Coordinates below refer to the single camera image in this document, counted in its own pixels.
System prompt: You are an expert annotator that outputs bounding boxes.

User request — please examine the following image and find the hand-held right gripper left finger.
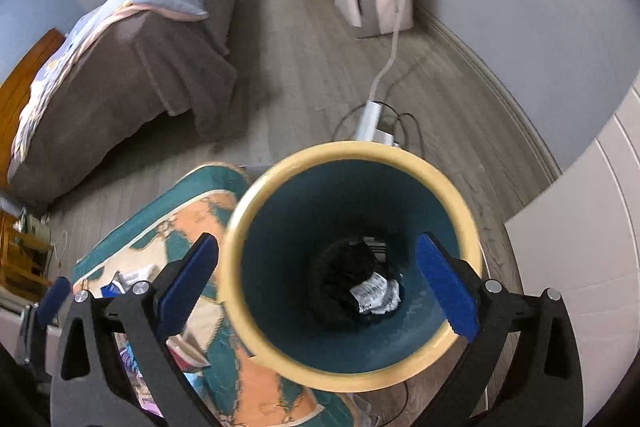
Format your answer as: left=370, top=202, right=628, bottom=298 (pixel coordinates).
left=50, top=233, right=221, bottom=427

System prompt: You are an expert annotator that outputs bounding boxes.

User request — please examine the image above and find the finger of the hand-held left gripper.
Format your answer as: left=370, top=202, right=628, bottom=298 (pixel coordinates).
left=20, top=277, right=72, bottom=370

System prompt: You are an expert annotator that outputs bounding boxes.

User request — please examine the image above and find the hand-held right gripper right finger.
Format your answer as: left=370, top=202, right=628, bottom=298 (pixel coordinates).
left=415, top=233, right=585, bottom=427

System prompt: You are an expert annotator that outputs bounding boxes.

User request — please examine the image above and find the silver blister pack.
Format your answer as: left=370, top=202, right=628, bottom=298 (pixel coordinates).
left=102, top=271, right=151, bottom=297

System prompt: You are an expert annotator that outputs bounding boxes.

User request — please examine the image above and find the foil wrapper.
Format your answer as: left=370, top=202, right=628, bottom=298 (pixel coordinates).
left=349, top=273, right=402, bottom=315

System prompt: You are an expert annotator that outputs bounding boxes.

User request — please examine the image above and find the teal bin with yellow rim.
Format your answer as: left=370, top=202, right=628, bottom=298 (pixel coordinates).
left=218, top=141, right=485, bottom=393

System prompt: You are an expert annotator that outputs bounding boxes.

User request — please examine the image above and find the purple wrapper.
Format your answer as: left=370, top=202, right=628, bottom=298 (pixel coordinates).
left=117, top=347, right=166, bottom=418

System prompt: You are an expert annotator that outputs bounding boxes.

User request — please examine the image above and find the crumpled trash in bin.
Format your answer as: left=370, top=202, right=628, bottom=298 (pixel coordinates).
left=307, top=237, right=401, bottom=329

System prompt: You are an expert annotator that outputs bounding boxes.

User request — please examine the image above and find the wooden nightstand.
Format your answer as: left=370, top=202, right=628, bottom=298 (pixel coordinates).
left=0, top=207, right=56, bottom=303

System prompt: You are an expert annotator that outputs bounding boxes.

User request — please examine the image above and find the teal and orange printed blanket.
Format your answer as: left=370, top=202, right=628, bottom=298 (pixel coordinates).
left=71, top=163, right=361, bottom=427

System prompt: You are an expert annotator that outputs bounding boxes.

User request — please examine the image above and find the white panelled door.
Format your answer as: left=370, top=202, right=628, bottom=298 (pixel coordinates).
left=502, top=72, right=640, bottom=427

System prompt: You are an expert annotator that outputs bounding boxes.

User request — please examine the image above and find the bed with brown cover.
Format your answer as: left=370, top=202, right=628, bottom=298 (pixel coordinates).
left=7, top=0, right=246, bottom=212

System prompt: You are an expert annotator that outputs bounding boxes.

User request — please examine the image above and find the wooden headboard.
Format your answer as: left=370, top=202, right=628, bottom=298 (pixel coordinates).
left=0, top=29, right=68, bottom=192

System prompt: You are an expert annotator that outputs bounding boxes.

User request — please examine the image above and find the white power strip with cable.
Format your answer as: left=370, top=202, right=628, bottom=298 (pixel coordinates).
left=335, top=99, right=426, bottom=158

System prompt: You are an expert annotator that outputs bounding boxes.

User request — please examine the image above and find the white power cord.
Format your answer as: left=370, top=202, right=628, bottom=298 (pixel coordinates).
left=369, top=0, right=407, bottom=104

